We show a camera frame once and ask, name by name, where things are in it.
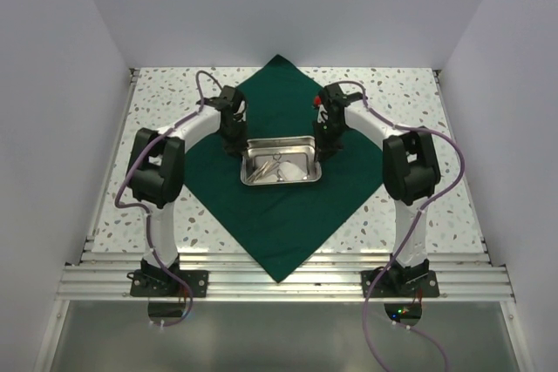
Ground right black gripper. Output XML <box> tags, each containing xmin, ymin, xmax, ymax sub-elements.
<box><xmin>311</xmin><ymin>119</ymin><xmax>348</xmax><ymax>164</ymax></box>

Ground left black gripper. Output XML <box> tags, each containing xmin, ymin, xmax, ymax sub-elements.
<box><xmin>218</xmin><ymin>118</ymin><xmax>249</xmax><ymax>160</ymax></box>

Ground stainless steel tray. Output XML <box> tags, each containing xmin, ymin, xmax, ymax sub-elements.
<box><xmin>240</xmin><ymin>136</ymin><xmax>322</xmax><ymax>186</ymax></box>

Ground steel surgical scissors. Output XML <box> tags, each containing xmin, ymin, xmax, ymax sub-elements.
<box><xmin>248</xmin><ymin>153</ymin><xmax>282</xmax><ymax>183</ymax></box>

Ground steel forceps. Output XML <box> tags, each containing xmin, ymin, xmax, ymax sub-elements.
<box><xmin>254</xmin><ymin>153</ymin><xmax>285</xmax><ymax>184</ymax></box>

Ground green surgical cloth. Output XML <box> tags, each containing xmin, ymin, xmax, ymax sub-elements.
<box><xmin>184</xmin><ymin>55</ymin><xmax>383</xmax><ymax>282</ymax></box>

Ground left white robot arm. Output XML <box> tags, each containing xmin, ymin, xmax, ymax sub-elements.
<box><xmin>126</xmin><ymin>85</ymin><xmax>248</xmax><ymax>296</ymax></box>

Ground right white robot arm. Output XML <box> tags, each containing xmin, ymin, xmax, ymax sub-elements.
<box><xmin>313</xmin><ymin>83</ymin><xmax>441</xmax><ymax>296</ymax></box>

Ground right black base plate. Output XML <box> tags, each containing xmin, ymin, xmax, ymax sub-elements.
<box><xmin>371</xmin><ymin>270</ymin><xmax>440</xmax><ymax>299</ymax></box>

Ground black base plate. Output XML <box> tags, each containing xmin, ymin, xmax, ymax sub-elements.
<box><xmin>371</xmin><ymin>270</ymin><xmax>440</xmax><ymax>299</ymax></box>
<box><xmin>126</xmin><ymin>270</ymin><xmax>209</xmax><ymax>298</ymax></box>

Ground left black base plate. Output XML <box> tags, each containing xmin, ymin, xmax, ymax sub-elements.
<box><xmin>126</xmin><ymin>270</ymin><xmax>209</xmax><ymax>298</ymax></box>

